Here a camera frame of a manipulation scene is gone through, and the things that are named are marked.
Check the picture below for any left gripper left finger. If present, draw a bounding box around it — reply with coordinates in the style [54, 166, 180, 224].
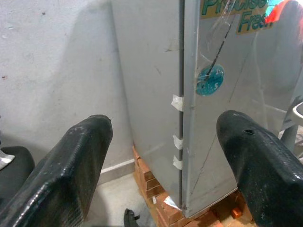
[0, 114, 112, 227]

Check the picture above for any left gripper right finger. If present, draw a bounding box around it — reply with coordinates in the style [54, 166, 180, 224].
[216, 109, 303, 227]

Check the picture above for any grey refrigerator door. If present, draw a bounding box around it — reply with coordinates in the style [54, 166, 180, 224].
[181, 0, 303, 218]

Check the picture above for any round teal fridge sticker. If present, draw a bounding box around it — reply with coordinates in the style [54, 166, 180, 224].
[195, 63, 225, 96]

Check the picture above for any green lettered fridge sticker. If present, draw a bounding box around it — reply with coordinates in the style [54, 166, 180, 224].
[200, 0, 275, 35]

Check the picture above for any orange red fridge sticker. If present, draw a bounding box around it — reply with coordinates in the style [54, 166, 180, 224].
[265, 0, 292, 24]

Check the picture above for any white plastic chair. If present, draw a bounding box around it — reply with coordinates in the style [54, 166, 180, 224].
[279, 94, 303, 159]

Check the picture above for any black robot foot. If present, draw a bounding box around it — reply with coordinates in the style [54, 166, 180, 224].
[123, 208, 141, 227]

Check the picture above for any white tape piece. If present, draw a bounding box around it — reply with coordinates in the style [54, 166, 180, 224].
[172, 134, 184, 150]
[170, 94, 184, 112]
[172, 155, 183, 170]

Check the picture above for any grey refrigerator cabinet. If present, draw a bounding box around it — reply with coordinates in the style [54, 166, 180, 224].
[110, 0, 186, 210]

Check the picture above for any clear peeling plastic film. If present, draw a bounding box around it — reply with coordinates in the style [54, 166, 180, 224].
[196, 16, 237, 80]

